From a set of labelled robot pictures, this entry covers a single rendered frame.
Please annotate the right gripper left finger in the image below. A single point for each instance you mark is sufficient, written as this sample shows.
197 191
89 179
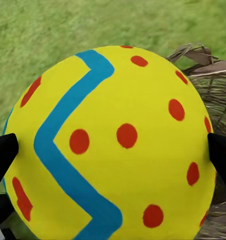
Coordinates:
8 151

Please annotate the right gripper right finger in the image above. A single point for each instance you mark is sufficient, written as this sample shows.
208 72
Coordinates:
217 147

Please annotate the wicker basket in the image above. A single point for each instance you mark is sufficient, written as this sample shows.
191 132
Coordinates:
209 68

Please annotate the easter egg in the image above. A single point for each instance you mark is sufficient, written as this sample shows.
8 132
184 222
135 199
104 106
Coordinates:
112 145

